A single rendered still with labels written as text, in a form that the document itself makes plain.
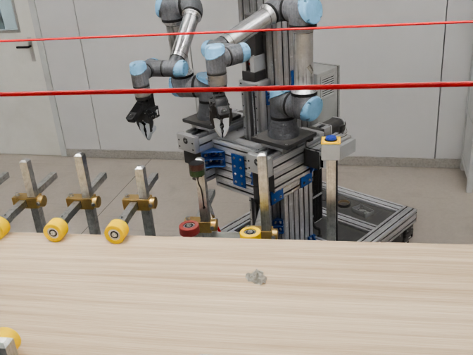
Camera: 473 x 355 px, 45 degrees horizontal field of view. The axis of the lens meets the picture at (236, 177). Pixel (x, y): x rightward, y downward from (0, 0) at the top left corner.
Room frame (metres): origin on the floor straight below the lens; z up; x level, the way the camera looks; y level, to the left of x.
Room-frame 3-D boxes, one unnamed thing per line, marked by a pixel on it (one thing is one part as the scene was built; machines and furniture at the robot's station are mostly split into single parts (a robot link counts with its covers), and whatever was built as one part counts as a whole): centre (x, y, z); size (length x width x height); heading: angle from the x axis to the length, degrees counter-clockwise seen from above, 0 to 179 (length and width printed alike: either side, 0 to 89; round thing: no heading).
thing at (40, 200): (2.21, 0.90, 0.95); 0.14 x 0.06 x 0.05; 78
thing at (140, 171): (2.10, 0.39, 0.87); 0.04 x 0.04 x 0.48; 78
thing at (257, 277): (1.57, -0.04, 0.91); 0.09 x 0.07 x 0.02; 17
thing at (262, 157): (2.00, -0.10, 0.93); 0.04 x 0.04 x 0.48; 78
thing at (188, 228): (1.96, 0.20, 0.85); 0.08 x 0.08 x 0.11
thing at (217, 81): (2.12, 0.05, 1.43); 0.08 x 0.08 x 0.05
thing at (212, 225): (2.06, 0.16, 0.85); 0.14 x 0.06 x 0.05; 78
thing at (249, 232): (1.87, -0.04, 0.85); 0.08 x 0.08 x 0.11
